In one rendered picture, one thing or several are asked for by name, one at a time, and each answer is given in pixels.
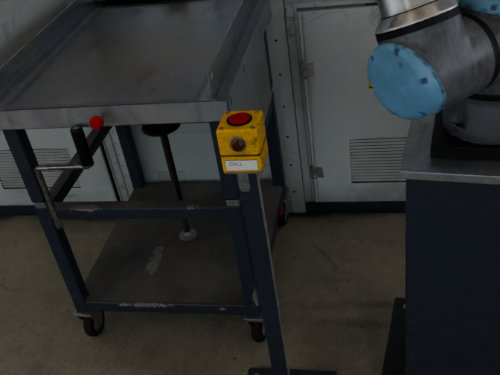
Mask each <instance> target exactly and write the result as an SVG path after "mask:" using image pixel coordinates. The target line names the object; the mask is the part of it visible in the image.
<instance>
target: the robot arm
mask: <svg viewBox="0 0 500 375"><path fill-rule="evenodd" d="M376 2H377V4H378V8H379V11H380V14H381V19H380V22H379V24H378V26H377V28H376V30H375V32H374V33H375V36H376V40H377V43H378V46H377V47H376V48H375V49H374V51H373V52H372V55H371V56H370V57H369V59H368V79H369V82H370V85H371V86H372V87H373V88H374V94H375V95H376V97H377V99H378V100H379V102H380V103H381V104H382V105H383V106H384V107H385V108H386V109H387V110H388V111H389V112H391V113H392V114H394V115H397V116H398V117H399V118H403V119H406V120H418V119H421V118H424V117H426V116H429V115H435V114H437V113H439V112H440V111H441V110H443V117H442V123H443V127H444V128H445V130H446V131H447V132H448V133H450V134H451V135H453V136H455V137H456V138H459V139H461V140H463V141H467V142H470V143H474V144H484V145H500V0H458V1H457V2H455V1H453V0H376Z"/></svg>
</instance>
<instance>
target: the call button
mask: <svg viewBox="0 0 500 375"><path fill-rule="evenodd" d="M248 120H249V115H247V114H246V113H236V114H234V115H232V116H231V117H230V118H229V122H230V123H232V124H243V123H245V122H246V121H248Z"/></svg>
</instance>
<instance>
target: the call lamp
mask: <svg viewBox="0 0 500 375"><path fill-rule="evenodd" d="M229 146H230V148H231V149H232V150H233V151H235V152H242V151H244V150H245V149H246V147H247V143H246V141H245V139H243V138H241V137H238V136H236V137H233V138H232V139H231V140H230V141H229Z"/></svg>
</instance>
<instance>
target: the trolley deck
mask: <svg viewBox="0 0 500 375"><path fill-rule="evenodd" d="M241 2H242V0H216V1H198V2H189V3H179V4H162V5H152V6H143V7H125V8H115V9H105V10H102V11H100V12H99V14H97V15H96V17H94V18H93V20H91V21H90V23H88V24H87V26H85V27H84V29H83V30H82V31H81V32H80V33H79V34H78V35H77V36H76V37H75V38H74V39H73V40H72V41H71V42H70V43H69V44H68V45H67V46H66V47H65V48H64V49H63V50H62V51H61V52H60V53H59V54H58V55H57V57H56V58H55V59H54V60H53V61H52V62H51V63H50V64H49V65H48V66H47V67H46V68H45V69H44V70H43V71H42V72H41V73H40V74H39V75H38V76H37V77H36V78H35V79H34V80H33V81H32V83H31V84H30V85H29V86H28V87H27V88H26V89H25V90H24V91H23V92H22V93H21V94H20V95H19V96H18V97H17V98H16V99H15V100H14V101H13V102H12V103H11V104H10V105H9V106H8V107H7V108H6V109H5V110H0V130H18V129H55V128H72V127H73V126H76V125H80V126H81V127H90V125H89V121H90V119H91V118H92V117H93V116H95V115H97V116H99V115H102V116H103V121H104V125H103V126H131V125H150V124H188V123H207V122H220V121H221V118H222V115H223V113H224V112H233V111H235V109H236V107H237V103H238V101H239V99H240V95H241V93H242V90H243V87H244V85H245V83H246V79H247V77H248V75H249V72H250V69H251V66H252V63H253V61H254V58H255V55H256V53H257V50H258V48H259V45H260V42H261V39H262V37H263V34H264V31H265V29H266V26H267V24H268V21H269V18H270V16H271V7H270V0H259V2H258V3H257V6H256V8H255V10H254V13H253V15H252V17H251V20H250V22H249V25H248V27H247V28H246V32H245V33H244V35H243V38H242V40H241V42H240V45H239V47H238V49H237V52H236V54H235V56H234V58H233V61H232V63H231V65H230V68H229V70H228V73H227V74H226V76H225V79H224V81H223V83H222V86H221V88H220V90H219V93H218V95H217V98H216V100H201V101H198V99H199V96H200V95H201V93H202V90H203V88H204V86H205V84H206V82H207V80H208V76H207V70H208V68H209V66H210V64H211V62H212V60H213V58H214V56H215V54H216V52H217V50H218V48H219V46H220V44H221V42H222V40H223V38H224V36H225V34H226V32H227V30H228V28H229V26H230V24H231V22H232V20H233V18H234V16H235V14H236V12H237V10H238V8H239V6H240V4H241Z"/></svg>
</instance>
